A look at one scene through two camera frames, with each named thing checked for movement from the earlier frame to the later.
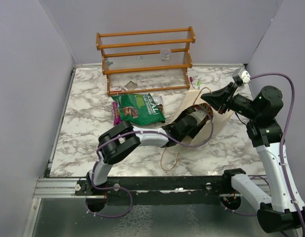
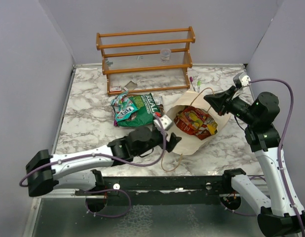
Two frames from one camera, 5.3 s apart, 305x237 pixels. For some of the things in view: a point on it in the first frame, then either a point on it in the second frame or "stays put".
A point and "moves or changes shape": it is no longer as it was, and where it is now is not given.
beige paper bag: [219, 119] moves or changes shape
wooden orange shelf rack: [146, 60] stays put
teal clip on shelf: [109, 63] stays put
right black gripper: [217, 98] stays put
